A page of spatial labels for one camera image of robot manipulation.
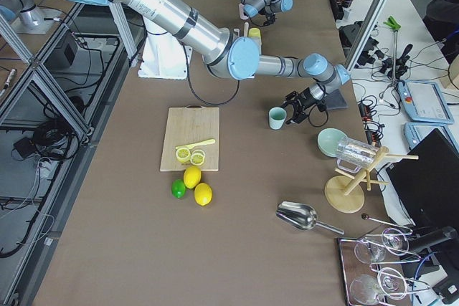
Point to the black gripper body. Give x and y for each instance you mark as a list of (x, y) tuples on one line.
[(305, 97), (268, 18)]

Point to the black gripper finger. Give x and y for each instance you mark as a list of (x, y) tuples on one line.
[(296, 118), (288, 104)]

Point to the green cup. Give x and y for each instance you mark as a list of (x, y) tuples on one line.
[(276, 117)]

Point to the pink cup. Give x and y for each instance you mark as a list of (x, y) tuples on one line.
[(242, 14)]

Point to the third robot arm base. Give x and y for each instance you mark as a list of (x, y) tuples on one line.
[(24, 16)]

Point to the yellow cup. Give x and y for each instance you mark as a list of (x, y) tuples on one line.
[(254, 33)]

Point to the grey cup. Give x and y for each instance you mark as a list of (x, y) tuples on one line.
[(258, 41)]

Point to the grey cloth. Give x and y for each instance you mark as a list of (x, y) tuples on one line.
[(335, 101)]

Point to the green bowl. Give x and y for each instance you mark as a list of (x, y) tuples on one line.
[(328, 140)]

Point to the clear glass pitcher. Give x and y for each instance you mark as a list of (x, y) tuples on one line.
[(352, 155)]

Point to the wooden mug tree stand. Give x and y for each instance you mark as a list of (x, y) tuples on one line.
[(344, 192)]

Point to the yellow plastic knife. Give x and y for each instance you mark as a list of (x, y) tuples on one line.
[(197, 144)]

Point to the metal scoop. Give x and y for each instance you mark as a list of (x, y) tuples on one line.
[(303, 217)]

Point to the bamboo cutting board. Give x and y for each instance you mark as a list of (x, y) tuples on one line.
[(187, 125)]

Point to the lemon slice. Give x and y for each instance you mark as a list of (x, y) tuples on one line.
[(197, 159), (183, 154), (200, 151)]

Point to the blue teach pendant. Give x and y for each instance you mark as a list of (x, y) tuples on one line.
[(424, 102), (415, 132)]

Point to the black-tipped stir stick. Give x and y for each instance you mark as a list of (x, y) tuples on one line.
[(365, 216)]

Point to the green reacher grabber tool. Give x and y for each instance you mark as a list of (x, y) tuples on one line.
[(392, 23)]

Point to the yellow lemon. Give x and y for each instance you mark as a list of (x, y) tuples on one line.
[(203, 194), (192, 177)]

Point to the green lime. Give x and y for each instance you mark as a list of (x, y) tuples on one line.
[(178, 189)]

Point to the black monitor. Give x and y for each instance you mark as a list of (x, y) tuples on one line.
[(428, 186)]

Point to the wine glass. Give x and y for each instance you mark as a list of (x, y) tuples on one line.
[(395, 241), (392, 283), (369, 253)]

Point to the black power box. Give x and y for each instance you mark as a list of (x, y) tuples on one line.
[(65, 52)]

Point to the aluminium frame post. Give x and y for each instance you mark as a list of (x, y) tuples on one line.
[(364, 33)]

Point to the black wire glass rack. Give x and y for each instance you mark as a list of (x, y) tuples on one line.
[(360, 280)]

